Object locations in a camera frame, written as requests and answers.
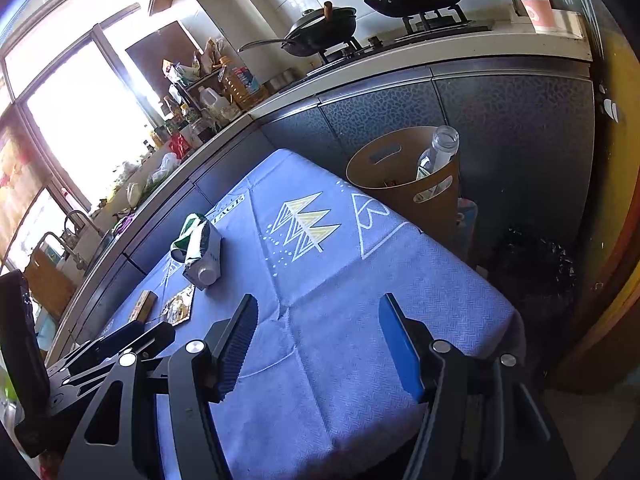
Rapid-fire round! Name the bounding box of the drink carton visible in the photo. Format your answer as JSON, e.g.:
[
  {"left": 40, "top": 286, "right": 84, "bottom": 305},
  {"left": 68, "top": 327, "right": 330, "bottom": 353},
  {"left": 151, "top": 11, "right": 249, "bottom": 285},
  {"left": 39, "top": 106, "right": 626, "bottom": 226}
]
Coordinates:
[{"left": 182, "top": 220, "right": 223, "bottom": 291}]

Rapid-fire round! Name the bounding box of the row of condiment bottles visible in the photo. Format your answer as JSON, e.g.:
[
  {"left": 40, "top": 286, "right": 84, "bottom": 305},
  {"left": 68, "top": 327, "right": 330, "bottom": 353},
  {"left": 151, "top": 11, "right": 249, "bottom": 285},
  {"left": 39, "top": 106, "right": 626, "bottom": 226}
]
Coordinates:
[{"left": 145, "top": 95, "right": 211, "bottom": 156}]

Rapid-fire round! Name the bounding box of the white plastic jug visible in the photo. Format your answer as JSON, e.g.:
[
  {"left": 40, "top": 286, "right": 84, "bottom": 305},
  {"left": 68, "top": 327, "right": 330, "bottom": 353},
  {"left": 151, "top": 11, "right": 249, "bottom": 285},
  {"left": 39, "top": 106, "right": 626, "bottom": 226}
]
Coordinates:
[{"left": 197, "top": 86, "right": 233, "bottom": 121}]

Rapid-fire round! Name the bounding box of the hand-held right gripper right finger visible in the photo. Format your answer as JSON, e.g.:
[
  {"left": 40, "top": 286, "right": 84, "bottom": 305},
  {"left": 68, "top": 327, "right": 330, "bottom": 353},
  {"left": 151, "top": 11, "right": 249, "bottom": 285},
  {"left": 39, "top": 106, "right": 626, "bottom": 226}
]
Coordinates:
[{"left": 378, "top": 292, "right": 566, "bottom": 480}]

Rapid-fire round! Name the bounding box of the red plastic bag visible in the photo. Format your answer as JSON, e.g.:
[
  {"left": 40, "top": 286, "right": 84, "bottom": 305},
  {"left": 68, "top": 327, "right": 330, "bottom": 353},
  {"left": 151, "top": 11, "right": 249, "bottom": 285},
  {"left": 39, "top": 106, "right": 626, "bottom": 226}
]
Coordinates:
[{"left": 167, "top": 134, "right": 193, "bottom": 158}]

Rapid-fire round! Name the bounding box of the yellow snack wrapper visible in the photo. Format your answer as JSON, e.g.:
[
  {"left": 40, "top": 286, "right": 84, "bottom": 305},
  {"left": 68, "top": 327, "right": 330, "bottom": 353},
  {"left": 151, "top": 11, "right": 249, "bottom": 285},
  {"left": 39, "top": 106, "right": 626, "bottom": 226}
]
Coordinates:
[{"left": 161, "top": 284, "right": 196, "bottom": 323}]

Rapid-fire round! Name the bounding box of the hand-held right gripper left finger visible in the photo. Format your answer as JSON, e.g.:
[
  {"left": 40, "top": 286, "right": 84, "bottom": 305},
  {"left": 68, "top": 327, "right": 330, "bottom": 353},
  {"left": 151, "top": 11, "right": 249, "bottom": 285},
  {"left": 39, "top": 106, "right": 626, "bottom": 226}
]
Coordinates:
[{"left": 59, "top": 294, "right": 260, "bottom": 480}]

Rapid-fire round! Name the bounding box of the spice rack with packets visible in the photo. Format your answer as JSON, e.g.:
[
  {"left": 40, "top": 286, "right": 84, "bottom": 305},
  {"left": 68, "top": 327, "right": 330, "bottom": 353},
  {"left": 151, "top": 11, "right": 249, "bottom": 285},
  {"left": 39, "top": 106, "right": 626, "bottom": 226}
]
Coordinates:
[{"left": 162, "top": 37, "right": 231, "bottom": 91}]

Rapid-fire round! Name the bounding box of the kitchen window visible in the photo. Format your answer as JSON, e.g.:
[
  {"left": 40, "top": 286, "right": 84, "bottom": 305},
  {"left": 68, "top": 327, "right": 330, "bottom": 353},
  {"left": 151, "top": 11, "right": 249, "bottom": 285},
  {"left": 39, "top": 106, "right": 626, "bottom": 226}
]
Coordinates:
[{"left": 0, "top": 0, "right": 201, "bottom": 271}]

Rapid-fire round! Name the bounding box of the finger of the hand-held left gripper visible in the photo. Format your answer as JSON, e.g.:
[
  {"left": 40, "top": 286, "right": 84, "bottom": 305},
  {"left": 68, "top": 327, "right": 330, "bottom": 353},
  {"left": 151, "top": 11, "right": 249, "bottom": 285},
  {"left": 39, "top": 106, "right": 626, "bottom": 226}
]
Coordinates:
[
  {"left": 62, "top": 320, "right": 147, "bottom": 368},
  {"left": 65, "top": 322, "right": 177, "bottom": 386}
]

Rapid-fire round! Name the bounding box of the steel faucet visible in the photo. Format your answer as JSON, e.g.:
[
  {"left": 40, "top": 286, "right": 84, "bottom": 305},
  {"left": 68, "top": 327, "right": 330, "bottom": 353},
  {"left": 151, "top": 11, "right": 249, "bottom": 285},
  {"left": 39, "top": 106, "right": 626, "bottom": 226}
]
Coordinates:
[
  {"left": 65, "top": 210, "right": 106, "bottom": 241},
  {"left": 32, "top": 232, "right": 83, "bottom": 271}
]

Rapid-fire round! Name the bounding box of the clear plastic bag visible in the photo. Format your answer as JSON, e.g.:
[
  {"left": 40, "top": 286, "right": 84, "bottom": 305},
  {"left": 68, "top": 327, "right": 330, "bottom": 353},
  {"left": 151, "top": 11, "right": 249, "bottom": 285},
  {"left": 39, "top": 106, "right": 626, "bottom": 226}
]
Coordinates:
[{"left": 145, "top": 152, "right": 181, "bottom": 186}]

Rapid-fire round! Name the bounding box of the yellow cardboard box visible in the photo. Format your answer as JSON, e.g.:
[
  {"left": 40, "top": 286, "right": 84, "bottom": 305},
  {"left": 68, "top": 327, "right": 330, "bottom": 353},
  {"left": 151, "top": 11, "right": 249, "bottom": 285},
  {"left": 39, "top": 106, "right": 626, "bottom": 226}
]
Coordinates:
[{"left": 131, "top": 290, "right": 158, "bottom": 321}]

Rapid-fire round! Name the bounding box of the gas stove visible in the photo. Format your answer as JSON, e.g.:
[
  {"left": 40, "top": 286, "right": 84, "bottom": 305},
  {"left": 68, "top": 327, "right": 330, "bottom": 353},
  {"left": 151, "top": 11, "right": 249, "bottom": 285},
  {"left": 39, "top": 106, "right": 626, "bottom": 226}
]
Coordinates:
[{"left": 305, "top": 5, "right": 496, "bottom": 78}]

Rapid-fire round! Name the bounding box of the small clear plastic bottle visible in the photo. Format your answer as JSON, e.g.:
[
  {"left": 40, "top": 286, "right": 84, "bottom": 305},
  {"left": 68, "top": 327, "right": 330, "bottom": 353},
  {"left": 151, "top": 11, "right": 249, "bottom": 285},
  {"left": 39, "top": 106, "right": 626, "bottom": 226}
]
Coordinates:
[{"left": 416, "top": 126, "right": 460, "bottom": 203}]

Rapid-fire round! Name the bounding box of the brown paper bin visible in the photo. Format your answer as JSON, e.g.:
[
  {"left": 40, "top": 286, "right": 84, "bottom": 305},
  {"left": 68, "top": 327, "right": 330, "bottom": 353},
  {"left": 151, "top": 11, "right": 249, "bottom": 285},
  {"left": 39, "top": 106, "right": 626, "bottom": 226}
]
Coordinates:
[{"left": 346, "top": 126, "right": 462, "bottom": 256}]

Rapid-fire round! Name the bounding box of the black plastic bag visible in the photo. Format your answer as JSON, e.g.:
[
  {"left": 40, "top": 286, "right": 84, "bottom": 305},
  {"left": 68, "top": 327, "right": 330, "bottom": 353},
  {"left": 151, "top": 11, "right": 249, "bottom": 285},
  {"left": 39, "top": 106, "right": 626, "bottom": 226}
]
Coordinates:
[{"left": 495, "top": 227, "right": 576, "bottom": 311}]

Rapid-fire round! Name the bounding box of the blue printed tablecloth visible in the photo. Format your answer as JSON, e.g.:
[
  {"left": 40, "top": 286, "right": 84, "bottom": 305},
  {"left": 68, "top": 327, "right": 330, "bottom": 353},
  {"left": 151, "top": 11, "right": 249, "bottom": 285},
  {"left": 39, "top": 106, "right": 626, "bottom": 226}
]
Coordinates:
[{"left": 97, "top": 149, "right": 526, "bottom": 480}]

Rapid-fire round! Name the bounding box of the pink paper cup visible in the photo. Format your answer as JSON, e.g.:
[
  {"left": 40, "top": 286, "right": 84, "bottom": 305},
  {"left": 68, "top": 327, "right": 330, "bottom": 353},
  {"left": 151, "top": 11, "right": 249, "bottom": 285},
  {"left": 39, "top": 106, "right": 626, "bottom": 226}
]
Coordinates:
[{"left": 516, "top": 0, "right": 553, "bottom": 31}]

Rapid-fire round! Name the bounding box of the black wok with lid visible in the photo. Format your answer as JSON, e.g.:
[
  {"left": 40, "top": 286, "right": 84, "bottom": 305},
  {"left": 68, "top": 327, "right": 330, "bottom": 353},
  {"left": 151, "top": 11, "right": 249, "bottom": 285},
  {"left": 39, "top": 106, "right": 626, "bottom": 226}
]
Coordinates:
[{"left": 239, "top": 2, "right": 358, "bottom": 58}]

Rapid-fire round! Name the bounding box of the wooden cutting board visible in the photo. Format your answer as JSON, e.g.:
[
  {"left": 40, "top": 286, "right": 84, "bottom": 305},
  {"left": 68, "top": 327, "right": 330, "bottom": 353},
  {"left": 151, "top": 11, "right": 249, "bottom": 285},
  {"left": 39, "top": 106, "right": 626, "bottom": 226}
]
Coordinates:
[{"left": 25, "top": 250, "right": 78, "bottom": 321}]

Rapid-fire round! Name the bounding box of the cooking oil bottle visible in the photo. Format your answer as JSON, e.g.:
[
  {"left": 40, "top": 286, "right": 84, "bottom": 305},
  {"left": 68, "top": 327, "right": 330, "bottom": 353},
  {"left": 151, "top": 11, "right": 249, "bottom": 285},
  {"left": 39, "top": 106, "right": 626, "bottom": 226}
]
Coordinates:
[{"left": 220, "top": 57, "right": 268, "bottom": 111}]

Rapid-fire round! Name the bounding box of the small steel pot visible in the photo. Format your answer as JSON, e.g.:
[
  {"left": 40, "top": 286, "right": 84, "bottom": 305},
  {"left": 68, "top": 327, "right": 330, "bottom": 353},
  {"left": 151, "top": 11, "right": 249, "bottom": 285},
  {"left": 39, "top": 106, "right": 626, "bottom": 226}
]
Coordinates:
[{"left": 265, "top": 70, "right": 296, "bottom": 93}]

